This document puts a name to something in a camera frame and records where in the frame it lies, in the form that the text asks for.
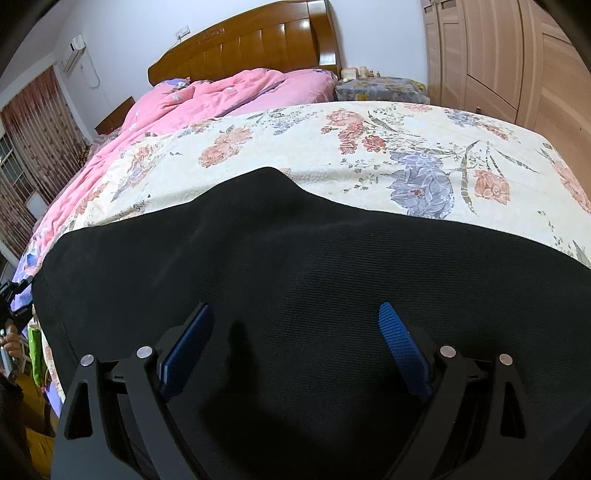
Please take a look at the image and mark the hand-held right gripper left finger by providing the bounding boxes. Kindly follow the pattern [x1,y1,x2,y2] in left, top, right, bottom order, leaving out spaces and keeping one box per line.
[51,302,216,480]

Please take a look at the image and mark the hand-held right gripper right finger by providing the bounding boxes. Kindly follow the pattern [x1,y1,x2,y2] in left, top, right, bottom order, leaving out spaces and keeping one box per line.
[379,302,551,480]

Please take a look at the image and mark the black pants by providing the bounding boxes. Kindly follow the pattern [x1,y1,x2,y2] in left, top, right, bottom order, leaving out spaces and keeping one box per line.
[31,166,591,480]

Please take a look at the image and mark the person's left hand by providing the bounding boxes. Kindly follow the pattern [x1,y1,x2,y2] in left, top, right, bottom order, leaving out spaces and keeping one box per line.
[0,323,24,380]

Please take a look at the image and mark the green cloth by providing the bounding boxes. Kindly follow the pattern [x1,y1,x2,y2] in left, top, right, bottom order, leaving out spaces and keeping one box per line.
[28,323,48,385]

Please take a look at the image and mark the barred window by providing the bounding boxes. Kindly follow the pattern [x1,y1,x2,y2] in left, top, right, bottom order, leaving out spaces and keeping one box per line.
[0,134,42,208]

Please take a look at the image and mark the red patterned curtain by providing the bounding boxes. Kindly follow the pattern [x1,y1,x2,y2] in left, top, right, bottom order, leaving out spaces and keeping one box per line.
[0,67,88,259]

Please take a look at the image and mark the floral bed sheet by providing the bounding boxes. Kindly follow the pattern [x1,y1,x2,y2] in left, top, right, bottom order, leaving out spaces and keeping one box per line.
[28,100,591,402]

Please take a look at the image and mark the bare wooden nightstand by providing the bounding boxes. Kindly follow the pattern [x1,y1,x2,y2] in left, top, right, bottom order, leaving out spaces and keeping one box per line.
[95,97,136,134]

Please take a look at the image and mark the pink quilt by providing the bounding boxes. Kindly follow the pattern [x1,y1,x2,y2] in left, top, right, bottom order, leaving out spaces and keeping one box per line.
[11,68,338,315]

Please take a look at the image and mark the white air conditioner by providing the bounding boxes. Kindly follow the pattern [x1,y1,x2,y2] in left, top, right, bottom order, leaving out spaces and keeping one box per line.
[62,34,88,72]

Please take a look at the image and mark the cloth-covered nightstand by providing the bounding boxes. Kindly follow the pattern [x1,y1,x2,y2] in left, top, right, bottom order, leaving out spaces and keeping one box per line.
[335,76,430,104]

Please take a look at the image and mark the wooden wardrobe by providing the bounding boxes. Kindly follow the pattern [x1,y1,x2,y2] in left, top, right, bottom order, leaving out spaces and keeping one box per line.
[422,0,591,153]

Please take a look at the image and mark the wooden headboard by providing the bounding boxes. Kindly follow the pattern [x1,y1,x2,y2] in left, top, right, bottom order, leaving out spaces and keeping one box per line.
[148,0,342,86]

